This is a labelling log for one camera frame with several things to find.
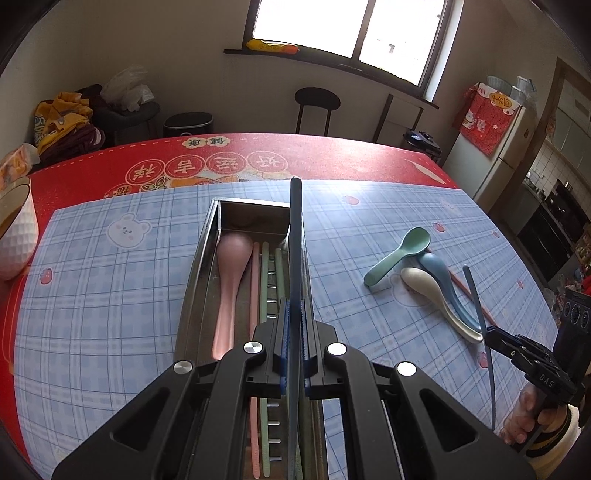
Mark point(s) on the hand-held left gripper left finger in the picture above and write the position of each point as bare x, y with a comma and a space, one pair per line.
284, 364

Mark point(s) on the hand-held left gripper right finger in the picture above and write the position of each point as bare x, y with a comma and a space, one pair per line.
318, 355

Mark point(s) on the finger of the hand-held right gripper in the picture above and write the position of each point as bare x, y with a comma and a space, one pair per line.
512, 346

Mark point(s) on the blue chopstick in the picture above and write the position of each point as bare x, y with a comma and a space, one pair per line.
295, 230
475, 304

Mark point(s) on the green chopstick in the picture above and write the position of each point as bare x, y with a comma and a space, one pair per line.
264, 286

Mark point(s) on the pink chopstick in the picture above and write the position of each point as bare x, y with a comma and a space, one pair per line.
255, 286
461, 281

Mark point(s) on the blue spoon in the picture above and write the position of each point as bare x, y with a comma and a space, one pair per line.
436, 270

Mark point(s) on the beige spoon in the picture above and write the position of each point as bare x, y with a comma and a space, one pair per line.
418, 279

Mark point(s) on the pink spoon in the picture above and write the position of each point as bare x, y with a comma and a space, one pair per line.
233, 258

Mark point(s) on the green spoon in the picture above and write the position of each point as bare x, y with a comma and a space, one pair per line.
415, 242

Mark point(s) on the metal utensil tray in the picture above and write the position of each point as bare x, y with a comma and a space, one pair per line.
249, 217

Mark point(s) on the person's right forearm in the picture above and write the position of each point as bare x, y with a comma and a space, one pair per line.
563, 436

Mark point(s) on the person's right hand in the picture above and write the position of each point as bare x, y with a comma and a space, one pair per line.
524, 415

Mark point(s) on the black oven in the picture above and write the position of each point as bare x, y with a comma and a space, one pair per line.
549, 230

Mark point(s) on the white refrigerator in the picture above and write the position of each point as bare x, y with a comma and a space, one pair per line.
498, 166

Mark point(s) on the blue plaid mat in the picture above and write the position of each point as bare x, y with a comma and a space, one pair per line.
115, 300

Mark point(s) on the red printed tablecloth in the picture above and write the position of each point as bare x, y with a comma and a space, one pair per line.
323, 152

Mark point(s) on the red printed cloth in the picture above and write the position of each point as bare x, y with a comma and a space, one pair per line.
485, 124

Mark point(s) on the black rice cooker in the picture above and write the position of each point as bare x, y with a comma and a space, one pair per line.
422, 141

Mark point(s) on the clear plastic containers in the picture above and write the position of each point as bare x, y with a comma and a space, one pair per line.
521, 90

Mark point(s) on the black round stool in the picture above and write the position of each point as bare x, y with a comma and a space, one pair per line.
317, 98

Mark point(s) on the black trash bin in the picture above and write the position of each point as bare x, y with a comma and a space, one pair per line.
189, 124

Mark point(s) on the dark chair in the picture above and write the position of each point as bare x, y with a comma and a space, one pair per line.
134, 120

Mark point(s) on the white textured bowl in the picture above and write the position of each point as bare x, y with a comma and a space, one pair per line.
18, 240

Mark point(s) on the yellow toy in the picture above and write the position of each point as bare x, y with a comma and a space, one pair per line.
268, 46

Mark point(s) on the clear plastic bag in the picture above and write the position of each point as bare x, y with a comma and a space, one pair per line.
124, 87

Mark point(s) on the dark framed window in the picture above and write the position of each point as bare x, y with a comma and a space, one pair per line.
323, 23

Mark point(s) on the orange snack packet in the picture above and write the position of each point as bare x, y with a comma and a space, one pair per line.
16, 164

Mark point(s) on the pile of clothes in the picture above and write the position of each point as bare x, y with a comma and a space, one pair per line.
60, 115

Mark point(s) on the folded black table frame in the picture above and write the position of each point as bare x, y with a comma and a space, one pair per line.
388, 115

